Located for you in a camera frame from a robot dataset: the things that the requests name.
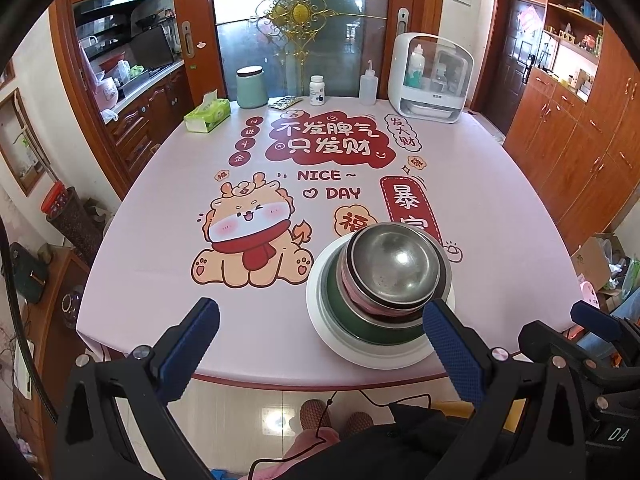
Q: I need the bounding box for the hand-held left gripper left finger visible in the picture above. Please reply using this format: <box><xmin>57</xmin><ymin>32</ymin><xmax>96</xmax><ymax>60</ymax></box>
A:
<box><xmin>52</xmin><ymin>297</ymin><xmax>221</xmax><ymax>480</ymax></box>

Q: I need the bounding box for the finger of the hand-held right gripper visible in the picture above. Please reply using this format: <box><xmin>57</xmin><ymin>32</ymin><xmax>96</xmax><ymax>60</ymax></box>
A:
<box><xmin>517</xmin><ymin>322</ymin><xmax>596</xmax><ymax>376</ymax></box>
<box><xmin>571</xmin><ymin>301</ymin><xmax>623</xmax><ymax>343</ymax></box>

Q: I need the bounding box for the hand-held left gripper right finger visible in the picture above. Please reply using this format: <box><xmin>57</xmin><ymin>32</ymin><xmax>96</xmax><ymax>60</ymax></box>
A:
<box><xmin>422</xmin><ymin>297</ymin><xmax>601</xmax><ymax>480</ymax></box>

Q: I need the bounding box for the white paper plate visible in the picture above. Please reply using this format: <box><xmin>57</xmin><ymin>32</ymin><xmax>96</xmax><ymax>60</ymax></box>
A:
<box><xmin>306</xmin><ymin>232</ymin><xmax>457</xmax><ymax>368</ymax></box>

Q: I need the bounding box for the large steel bowl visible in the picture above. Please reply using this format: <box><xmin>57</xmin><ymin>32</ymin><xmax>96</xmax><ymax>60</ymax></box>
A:
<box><xmin>334</xmin><ymin>225</ymin><xmax>453</xmax><ymax>321</ymax></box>

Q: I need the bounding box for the green plate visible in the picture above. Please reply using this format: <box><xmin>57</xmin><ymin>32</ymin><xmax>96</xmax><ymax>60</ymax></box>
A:
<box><xmin>325</xmin><ymin>260</ymin><xmax>438</xmax><ymax>347</ymax></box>

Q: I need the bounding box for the pink-shelled steel bowl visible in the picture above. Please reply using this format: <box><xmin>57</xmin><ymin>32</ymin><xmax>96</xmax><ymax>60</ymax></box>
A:
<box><xmin>340</xmin><ymin>224</ymin><xmax>442</xmax><ymax>318</ymax></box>

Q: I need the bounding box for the white patterned porcelain plate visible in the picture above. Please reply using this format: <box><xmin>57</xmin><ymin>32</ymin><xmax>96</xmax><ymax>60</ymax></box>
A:
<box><xmin>315</xmin><ymin>242</ymin><xmax>451</xmax><ymax>356</ymax></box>

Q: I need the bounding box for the cardboard box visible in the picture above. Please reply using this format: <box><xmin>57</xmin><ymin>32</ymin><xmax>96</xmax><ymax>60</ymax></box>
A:
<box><xmin>570</xmin><ymin>232</ymin><xmax>626</xmax><ymax>293</ymax></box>

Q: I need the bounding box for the brown slipper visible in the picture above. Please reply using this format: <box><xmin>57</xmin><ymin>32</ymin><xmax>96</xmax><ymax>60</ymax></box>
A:
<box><xmin>342</xmin><ymin>410</ymin><xmax>373</xmax><ymax>436</ymax></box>
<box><xmin>300</xmin><ymin>400</ymin><xmax>331</xmax><ymax>433</ymax></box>

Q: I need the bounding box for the wooden side table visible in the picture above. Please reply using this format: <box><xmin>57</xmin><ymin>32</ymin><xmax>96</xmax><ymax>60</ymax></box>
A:
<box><xmin>10</xmin><ymin>250</ymin><xmax>91</xmax><ymax>461</ymax></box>

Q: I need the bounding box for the tall wooden cabinet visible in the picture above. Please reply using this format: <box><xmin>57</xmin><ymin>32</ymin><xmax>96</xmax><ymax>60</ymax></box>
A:
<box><xmin>502</xmin><ymin>0</ymin><xmax>640</xmax><ymax>256</ymax></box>

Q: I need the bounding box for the red-rimmed waste bin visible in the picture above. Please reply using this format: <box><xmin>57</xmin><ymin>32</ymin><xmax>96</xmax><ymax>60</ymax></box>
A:
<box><xmin>42</xmin><ymin>182</ymin><xmax>103</xmax><ymax>261</ymax></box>

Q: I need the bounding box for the black bag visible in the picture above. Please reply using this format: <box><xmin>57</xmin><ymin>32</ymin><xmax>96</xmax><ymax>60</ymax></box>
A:
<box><xmin>10</xmin><ymin>242</ymin><xmax>48</xmax><ymax>303</ymax></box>

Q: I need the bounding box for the green tissue pack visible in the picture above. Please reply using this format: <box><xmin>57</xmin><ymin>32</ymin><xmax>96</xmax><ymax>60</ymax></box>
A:
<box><xmin>183</xmin><ymin>89</ymin><xmax>232</xmax><ymax>134</ymax></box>

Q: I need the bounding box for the wooden kitchen counter cabinet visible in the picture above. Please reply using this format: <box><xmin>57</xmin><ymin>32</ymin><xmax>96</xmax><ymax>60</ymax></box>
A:
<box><xmin>100</xmin><ymin>60</ymin><xmax>193</xmax><ymax>196</ymax></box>

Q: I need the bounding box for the green canister with dark lid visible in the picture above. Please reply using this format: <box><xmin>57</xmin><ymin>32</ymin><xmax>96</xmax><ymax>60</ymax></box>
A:
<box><xmin>236</xmin><ymin>66</ymin><xmax>269</xmax><ymax>109</ymax></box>

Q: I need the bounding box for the pink rice cooker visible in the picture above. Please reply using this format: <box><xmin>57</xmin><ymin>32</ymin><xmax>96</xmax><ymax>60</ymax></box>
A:
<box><xmin>90</xmin><ymin>72</ymin><xmax>120</xmax><ymax>113</ymax></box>

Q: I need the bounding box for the dark wooden door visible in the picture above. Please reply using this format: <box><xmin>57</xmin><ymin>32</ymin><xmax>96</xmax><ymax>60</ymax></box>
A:
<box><xmin>487</xmin><ymin>0</ymin><xmax>548</xmax><ymax>136</ymax></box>

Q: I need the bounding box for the white countertop sterilizer cabinet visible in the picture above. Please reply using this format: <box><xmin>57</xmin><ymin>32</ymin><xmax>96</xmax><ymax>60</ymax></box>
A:
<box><xmin>387</xmin><ymin>32</ymin><xmax>474</xmax><ymax>124</ymax></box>

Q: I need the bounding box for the clear squeeze bottle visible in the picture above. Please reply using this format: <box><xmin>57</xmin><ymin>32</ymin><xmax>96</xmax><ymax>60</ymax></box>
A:
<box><xmin>358</xmin><ymin>60</ymin><xmax>377</xmax><ymax>106</ymax></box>

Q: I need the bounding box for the white bottle with green label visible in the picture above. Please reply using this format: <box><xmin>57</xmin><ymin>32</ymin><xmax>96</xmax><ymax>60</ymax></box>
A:
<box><xmin>406</xmin><ymin>45</ymin><xmax>426</xmax><ymax>88</ymax></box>

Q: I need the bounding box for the glass sliding door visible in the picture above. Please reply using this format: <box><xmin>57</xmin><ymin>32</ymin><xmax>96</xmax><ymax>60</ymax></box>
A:
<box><xmin>172</xmin><ymin>0</ymin><xmax>446</xmax><ymax>111</ymax></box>

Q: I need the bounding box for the thin black cable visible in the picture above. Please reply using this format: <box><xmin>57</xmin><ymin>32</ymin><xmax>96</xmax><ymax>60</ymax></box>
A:
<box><xmin>250</xmin><ymin>390</ymin><xmax>431</xmax><ymax>480</ymax></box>

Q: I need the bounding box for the thick black cable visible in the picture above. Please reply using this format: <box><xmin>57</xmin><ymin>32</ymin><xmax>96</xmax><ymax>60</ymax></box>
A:
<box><xmin>0</xmin><ymin>220</ymin><xmax>61</xmax><ymax>426</ymax></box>

